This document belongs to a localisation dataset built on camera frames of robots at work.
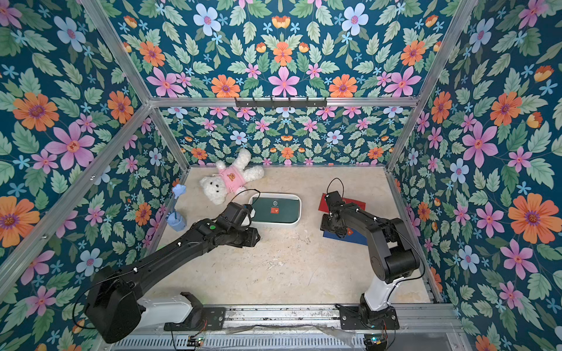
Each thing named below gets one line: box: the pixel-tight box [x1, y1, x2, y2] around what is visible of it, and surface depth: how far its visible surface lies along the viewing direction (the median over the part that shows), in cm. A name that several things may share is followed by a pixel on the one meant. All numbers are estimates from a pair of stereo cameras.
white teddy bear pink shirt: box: [199, 149, 265, 205], surface depth 107 cm
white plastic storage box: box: [248, 192, 303, 228], surface depth 100 cm
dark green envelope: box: [250, 197, 300, 224], surface depth 100 cm
